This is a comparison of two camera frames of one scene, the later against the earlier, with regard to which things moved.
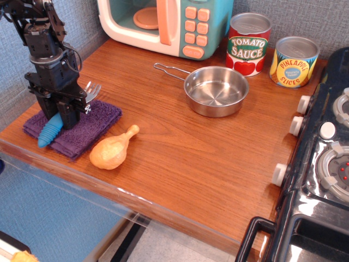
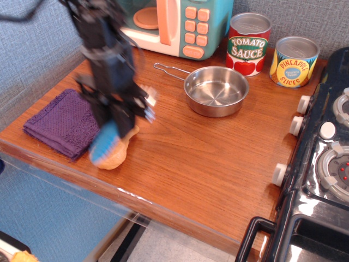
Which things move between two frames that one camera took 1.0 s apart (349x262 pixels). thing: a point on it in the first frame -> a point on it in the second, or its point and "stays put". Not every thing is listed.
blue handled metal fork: x=54 y=126 -> x=111 y=134
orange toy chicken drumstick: x=109 y=153 stays put
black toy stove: x=312 y=217 stays put
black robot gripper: x=56 y=73 -> x=113 y=83
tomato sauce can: x=247 y=40 stays put
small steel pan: x=212 y=91 stays put
